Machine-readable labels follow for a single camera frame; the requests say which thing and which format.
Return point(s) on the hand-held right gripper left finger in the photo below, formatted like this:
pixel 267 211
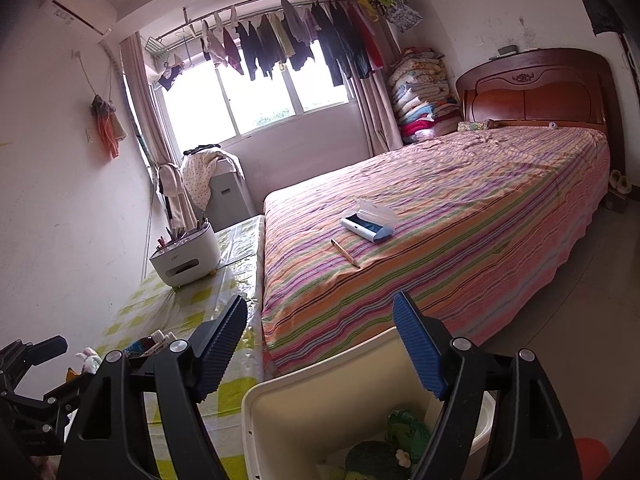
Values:
pixel 220 347

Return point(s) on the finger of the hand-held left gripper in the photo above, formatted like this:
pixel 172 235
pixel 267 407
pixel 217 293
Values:
pixel 47 349
pixel 65 391

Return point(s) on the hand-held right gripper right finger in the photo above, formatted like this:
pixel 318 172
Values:
pixel 417 350

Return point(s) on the white plastic bin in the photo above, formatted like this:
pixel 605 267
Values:
pixel 300 410

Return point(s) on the small white plush toy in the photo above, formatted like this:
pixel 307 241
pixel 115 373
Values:
pixel 89 360

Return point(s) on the brown bottle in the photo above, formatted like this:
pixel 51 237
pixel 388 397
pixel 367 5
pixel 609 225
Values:
pixel 148 346

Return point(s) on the light green toy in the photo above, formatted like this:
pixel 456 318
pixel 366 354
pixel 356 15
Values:
pixel 407 427

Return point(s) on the green checkered tablecloth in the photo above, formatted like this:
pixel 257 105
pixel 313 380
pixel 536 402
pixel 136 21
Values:
pixel 235 270

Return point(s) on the blue container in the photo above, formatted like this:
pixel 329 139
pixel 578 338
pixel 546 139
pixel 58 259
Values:
pixel 136 350

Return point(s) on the white desk organizer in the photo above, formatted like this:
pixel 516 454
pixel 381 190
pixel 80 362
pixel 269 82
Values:
pixel 185 260

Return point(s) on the bundle of pens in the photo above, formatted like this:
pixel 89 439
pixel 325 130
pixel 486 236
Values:
pixel 175 237

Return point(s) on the dark green broccoli toy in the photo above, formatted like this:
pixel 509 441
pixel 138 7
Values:
pixel 375 462

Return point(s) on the wooden pencil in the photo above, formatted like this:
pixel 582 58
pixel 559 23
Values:
pixel 345 253

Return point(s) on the blue white pencil case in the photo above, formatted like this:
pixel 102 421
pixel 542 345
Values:
pixel 367 225

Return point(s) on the bed with striped sheet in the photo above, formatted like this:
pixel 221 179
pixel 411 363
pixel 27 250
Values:
pixel 450 210

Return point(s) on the grey cabinet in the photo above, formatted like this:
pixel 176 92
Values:
pixel 230 197

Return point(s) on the polka dot cloth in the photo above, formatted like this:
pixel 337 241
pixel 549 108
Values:
pixel 200 175

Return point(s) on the white hanging garment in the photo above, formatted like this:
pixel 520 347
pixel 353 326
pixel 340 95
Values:
pixel 170 180

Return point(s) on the orange round object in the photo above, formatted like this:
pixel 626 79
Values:
pixel 592 460

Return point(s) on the green floral box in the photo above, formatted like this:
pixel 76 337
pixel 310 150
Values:
pixel 475 125

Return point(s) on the orange cloth on hook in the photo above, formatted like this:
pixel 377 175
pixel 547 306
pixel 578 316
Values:
pixel 107 125

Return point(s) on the beige short curtain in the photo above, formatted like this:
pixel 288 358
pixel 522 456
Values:
pixel 375 110

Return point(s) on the beige long curtain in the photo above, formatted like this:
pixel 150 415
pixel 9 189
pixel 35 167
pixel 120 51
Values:
pixel 145 110

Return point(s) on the stack of folded quilts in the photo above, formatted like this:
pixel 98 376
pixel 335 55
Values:
pixel 422 100

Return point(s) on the window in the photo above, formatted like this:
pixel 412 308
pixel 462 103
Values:
pixel 260 100

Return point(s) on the fluffy beige slipper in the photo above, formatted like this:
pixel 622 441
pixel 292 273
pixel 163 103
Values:
pixel 614 179
pixel 626 183

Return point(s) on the wooden headboard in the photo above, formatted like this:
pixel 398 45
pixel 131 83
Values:
pixel 530 95

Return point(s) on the row of hanging clothes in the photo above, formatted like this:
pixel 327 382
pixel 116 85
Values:
pixel 300 35

